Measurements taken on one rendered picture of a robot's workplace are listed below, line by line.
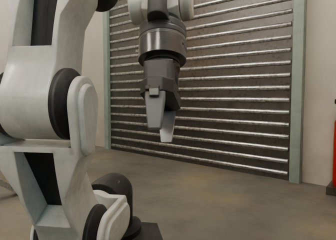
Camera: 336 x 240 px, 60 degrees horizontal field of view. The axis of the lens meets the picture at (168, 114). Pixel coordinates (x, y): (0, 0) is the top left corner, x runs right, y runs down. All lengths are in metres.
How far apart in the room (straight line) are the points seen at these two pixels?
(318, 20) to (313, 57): 0.25
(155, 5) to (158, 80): 0.13
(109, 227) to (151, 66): 0.43
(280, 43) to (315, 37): 0.22
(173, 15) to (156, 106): 0.19
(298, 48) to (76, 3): 1.80
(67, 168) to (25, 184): 0.12
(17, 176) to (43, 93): 0.19
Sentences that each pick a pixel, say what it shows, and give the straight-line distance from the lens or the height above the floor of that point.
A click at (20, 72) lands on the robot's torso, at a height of 0.67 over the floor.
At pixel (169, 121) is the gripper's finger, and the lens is 0.55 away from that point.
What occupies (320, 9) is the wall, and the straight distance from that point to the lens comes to 2.33.
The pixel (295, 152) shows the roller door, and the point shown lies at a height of 0.22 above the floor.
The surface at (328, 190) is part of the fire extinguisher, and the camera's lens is 2.14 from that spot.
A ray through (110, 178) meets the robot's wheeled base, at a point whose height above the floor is 0.36.
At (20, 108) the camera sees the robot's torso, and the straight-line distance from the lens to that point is 0.59.
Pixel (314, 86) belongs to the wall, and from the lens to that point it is 2.27.
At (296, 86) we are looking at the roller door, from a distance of 2.22.
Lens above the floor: 0.63
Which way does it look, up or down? 4 degrees down
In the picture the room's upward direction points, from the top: straight up
